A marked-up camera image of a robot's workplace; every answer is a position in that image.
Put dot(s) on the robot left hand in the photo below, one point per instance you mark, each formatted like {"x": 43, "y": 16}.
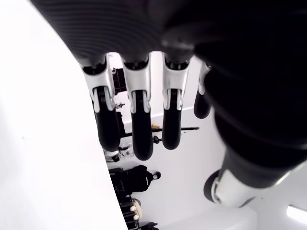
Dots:
{"x": 216, "y": 36}

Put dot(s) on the beige plush toy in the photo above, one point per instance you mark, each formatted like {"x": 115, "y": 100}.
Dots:
{"x": 135, "y": 208}

